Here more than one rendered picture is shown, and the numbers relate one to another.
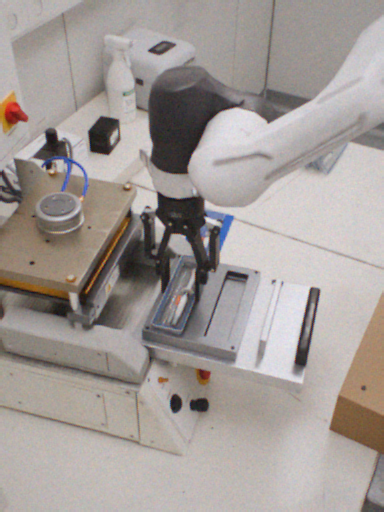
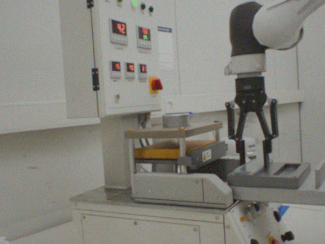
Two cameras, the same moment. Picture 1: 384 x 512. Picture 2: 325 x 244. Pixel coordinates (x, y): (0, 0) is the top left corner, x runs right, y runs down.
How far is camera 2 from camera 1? 0.68 m
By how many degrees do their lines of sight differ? 42
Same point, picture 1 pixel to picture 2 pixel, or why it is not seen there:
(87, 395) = (187, 231)
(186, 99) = (249, 7)
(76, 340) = (182, 176)
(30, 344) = (151, 187)
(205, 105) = not seen: hidden behind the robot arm
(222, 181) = (272, 17)
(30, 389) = (147, 237)
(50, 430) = not seen: outside the picture
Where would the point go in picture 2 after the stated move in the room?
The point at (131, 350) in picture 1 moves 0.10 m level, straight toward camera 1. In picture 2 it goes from (220, 183) to (224, 193)
